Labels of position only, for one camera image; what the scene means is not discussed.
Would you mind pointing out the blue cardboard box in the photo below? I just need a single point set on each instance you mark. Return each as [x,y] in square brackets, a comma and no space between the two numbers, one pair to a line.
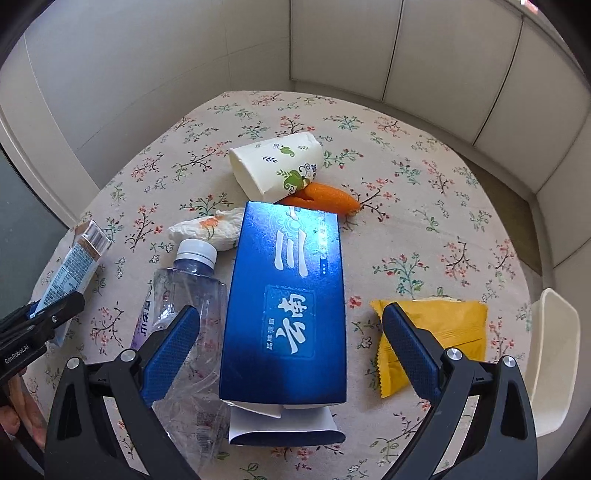
[286,323]

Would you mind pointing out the yellow snack packet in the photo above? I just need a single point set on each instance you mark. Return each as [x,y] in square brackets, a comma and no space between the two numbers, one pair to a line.
[457,327]

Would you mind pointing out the person's left hand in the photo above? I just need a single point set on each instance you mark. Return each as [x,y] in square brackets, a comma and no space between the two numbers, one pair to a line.
[16,413]

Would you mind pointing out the printed tissue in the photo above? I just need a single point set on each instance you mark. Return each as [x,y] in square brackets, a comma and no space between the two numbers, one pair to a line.
[207,228]

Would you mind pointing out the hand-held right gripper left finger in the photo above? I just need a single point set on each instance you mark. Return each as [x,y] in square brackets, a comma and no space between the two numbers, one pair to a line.
[173,344]

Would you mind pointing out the orange peel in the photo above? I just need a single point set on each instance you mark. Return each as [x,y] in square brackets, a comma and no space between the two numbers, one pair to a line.
[328,196]

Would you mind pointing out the white plastic chair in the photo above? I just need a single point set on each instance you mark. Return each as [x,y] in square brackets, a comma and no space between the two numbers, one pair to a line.
[554,350]

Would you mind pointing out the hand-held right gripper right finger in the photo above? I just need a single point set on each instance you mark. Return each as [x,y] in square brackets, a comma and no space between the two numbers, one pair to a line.
[408,344]

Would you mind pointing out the white printed paper cup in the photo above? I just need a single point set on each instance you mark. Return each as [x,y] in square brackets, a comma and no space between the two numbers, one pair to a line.
[272,161]

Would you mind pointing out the clear plastic bottle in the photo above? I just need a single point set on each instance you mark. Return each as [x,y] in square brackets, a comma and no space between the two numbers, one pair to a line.
[189,281]

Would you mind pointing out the small drink carton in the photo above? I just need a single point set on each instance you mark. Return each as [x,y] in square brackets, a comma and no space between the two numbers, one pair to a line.
[69,267]

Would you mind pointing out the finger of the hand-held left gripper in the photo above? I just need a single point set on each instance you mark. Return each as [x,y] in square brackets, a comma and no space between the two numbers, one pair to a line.
[57,311]

